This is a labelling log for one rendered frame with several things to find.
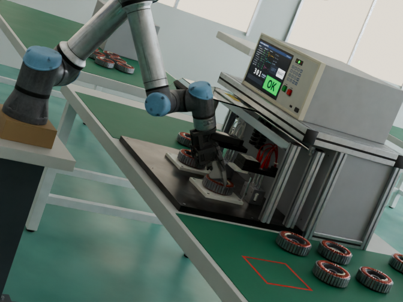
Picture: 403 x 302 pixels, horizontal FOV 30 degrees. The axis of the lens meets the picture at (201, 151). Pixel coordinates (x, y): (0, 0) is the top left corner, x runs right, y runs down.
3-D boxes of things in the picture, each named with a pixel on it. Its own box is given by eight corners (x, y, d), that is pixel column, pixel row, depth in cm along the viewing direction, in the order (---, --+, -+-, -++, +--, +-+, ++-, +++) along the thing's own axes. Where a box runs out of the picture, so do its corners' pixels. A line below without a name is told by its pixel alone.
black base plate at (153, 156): (178, 211, 234) (181, 205, 233) (119, 140, 288) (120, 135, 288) (298, 235, 256) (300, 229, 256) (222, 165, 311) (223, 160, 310)
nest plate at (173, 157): (179, 169, 272) (180, 166, 271) (165, 154, 284) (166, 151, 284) (214, 178, 279) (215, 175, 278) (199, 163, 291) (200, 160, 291)
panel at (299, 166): (301, 230, 255) (336, 150, 248) (222, 159, 311) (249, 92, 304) (304, 231, 255) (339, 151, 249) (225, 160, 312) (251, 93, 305)
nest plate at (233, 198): (205, 197, 251) (206, 194, 251) (188, 180, 264) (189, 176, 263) (242, 205, 258) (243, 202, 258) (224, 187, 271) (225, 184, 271)
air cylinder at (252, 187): (248, 203, 263) (253, 189, 262) (239, 194, 270) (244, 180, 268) (260, 205, 266) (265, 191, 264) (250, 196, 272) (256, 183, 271)
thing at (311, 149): (309, 155, 247) (312, 147, 246) (230, 99, 300) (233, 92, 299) (313, 156, 248) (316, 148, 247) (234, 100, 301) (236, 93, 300)
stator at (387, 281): (349, 277, 233) (354, 266, 232) (364, 274, 242) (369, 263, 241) (379, 296, 227) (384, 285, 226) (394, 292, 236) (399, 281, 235)
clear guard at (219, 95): (187, 108, 258) (193, 92, 257) (164, 88, 279) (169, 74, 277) (264, 130, 274) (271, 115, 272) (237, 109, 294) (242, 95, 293)
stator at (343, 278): (304, 269, 224) (309, 259, 223) (325, 268, 233) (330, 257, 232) (333, 289, 217) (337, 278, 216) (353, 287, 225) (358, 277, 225)
